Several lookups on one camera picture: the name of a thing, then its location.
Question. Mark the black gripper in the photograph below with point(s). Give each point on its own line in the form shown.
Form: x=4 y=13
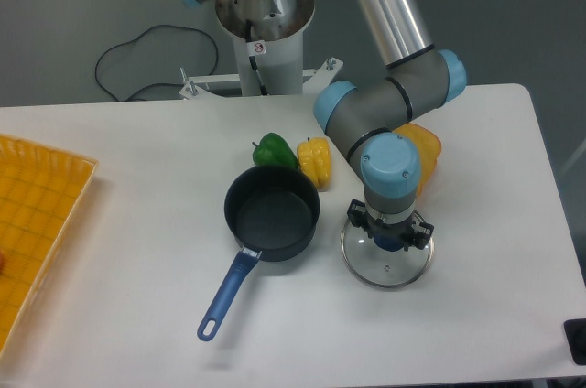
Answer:
x=390 y=229

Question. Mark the glass lid blue knob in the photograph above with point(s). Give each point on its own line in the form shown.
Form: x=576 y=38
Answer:
x=379 y=268

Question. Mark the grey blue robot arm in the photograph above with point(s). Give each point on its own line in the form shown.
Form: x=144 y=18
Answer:
x=361 y=123

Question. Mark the toy bread slice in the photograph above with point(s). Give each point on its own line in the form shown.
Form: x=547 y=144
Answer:
x=429 y=149

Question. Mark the yellow toy bell pepper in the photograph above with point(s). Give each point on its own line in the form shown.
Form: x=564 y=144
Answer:
x=314 y=158

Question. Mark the green toy bell pepper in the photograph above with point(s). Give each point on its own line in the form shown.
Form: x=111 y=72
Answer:
x=273 y=150

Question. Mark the black corner object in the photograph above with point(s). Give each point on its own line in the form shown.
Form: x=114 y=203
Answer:
x=575 y=334

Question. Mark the yellow plastic basket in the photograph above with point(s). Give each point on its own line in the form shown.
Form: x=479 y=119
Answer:
x=41 y=188

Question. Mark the dark saucepan blue handle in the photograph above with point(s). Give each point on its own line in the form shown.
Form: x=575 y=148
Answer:
x=272 y=213

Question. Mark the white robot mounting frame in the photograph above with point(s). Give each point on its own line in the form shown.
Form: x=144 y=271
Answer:
x=268 y=45

